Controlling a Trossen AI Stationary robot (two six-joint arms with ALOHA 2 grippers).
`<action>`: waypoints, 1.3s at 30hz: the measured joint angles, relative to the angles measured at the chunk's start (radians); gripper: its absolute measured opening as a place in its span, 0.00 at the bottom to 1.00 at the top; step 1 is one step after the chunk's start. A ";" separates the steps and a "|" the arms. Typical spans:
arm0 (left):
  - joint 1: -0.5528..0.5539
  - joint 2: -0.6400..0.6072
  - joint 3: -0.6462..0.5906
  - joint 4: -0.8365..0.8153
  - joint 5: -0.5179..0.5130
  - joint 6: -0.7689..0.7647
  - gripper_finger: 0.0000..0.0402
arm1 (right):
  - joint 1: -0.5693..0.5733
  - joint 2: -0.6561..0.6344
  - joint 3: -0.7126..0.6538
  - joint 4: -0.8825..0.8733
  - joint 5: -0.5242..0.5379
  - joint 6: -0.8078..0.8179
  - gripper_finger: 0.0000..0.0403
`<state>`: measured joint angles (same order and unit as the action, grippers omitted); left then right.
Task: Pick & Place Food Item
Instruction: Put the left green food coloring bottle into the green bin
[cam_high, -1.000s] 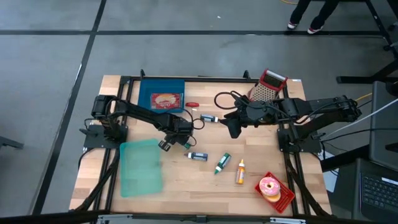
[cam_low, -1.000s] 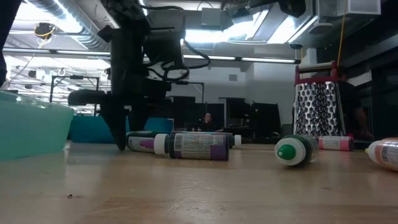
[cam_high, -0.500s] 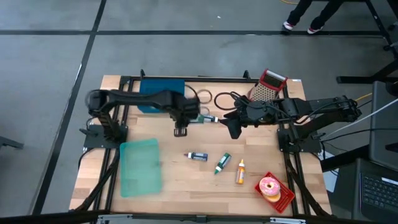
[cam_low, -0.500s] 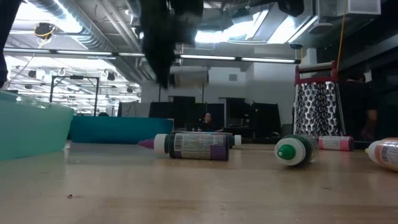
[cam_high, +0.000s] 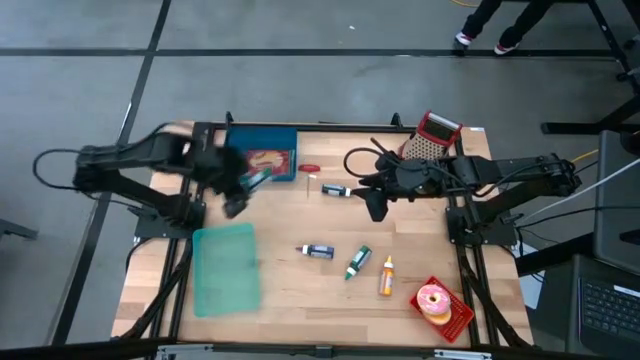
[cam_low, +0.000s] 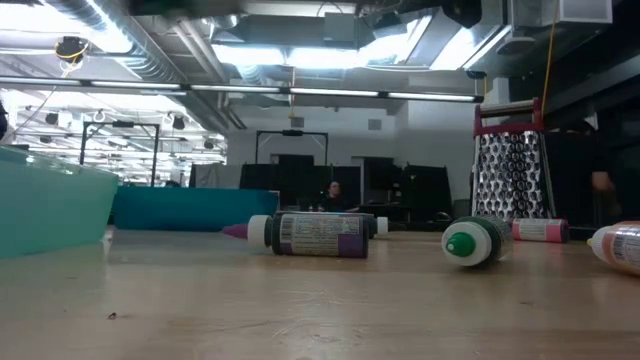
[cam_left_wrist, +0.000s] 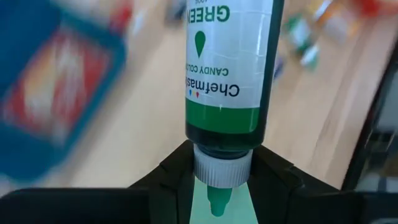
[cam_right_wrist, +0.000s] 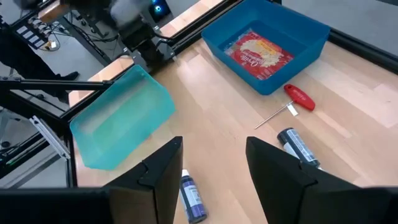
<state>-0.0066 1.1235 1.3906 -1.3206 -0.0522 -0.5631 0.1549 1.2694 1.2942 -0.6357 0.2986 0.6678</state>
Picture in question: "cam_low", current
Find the red metal box grater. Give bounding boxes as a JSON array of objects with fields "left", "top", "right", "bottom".
[{"left": 471, "top": 97, "right": 556, "bottom": 221}]

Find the silver ventilation duct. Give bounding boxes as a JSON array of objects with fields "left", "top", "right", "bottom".
[{"left": 49, "top": 0, "right": 246, "bottom": 131}]

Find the black paint bottle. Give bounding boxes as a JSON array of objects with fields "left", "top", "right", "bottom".
[{"left": 349, "top": 213, "right": 390, "bottom": 239}]

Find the yellow hanging cable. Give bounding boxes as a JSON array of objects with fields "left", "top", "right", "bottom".
[{"left": 542, "top": 0, "right": 560, "bottom": 106}]

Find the black round ceiling fixture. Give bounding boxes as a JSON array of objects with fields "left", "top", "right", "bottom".
[{"left": 53, "top": 35, "right": 92, "bottom": 66}]

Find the pink paint bottle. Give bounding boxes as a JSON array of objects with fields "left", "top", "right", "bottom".
[{"left": 509, "top": 217, "right": 571, "bottom": 244}]

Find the black partition panel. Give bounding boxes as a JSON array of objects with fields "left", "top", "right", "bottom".
[
  {"left": 239, "top": 154, "right": 362, "bottom": 209},
  {"left": 363, "top": 157, "right": 454, "bottom": 221}
]

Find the teal translucent plastic bin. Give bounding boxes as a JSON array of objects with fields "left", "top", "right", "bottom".
[{"left": 0, "top": 144, "right": 120, "bottom": 260}]

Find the green paint bottle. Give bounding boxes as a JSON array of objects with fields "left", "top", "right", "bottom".
[{"left": 440, "top": 215, "right": 514, "bottom": 268}]

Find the overhead LED light bar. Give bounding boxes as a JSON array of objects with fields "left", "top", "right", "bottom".
[{"left": 0, "top": 74, "right": 485, "bottom": 104}]

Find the orange paint bottle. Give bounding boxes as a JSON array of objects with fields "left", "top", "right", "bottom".
[{"left": 587, "top": 220, "right": 640, "bottom": 277}]

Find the blue plastic bin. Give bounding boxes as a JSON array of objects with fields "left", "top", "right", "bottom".
[{"left": 110, "top": 185, "right": 280, "bottom": 233}]

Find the purple paint bottle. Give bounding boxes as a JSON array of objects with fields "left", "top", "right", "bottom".
[{"left": 222, "top": 212, "right": 371, "bottom": 260}]

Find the black background station frame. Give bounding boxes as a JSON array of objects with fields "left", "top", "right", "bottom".
[
  {"left": 79, "top": 121, "right": 161, "bottom": 187},
  {"left": 255, "top": 129, "right": 330, "bottom": 166}
]

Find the person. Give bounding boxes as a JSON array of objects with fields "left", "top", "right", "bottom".
[
  {"left": 589, "top": 119, "right": 640, "bottom": 226},
  {"left": 317, "top": 180, "right": 362, "bottom": 214}
]

